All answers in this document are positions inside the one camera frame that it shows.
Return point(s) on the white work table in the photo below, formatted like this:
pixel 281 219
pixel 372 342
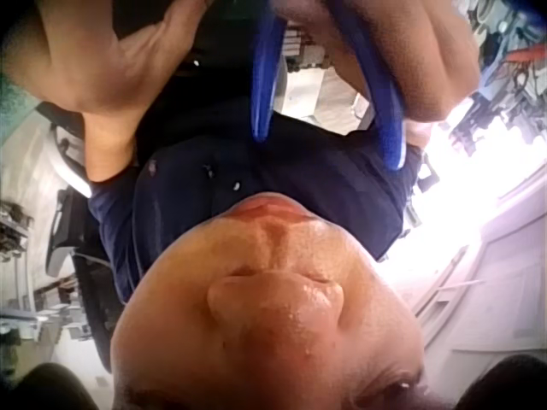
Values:
pixel 307 91

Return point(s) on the black chair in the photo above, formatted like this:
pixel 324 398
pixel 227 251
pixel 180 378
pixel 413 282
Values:
pixel 87 294

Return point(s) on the cluttered workbench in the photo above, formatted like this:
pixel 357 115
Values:
pixel 19 265

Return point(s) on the cluttered tool rack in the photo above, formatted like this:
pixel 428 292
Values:
pixel 508 55

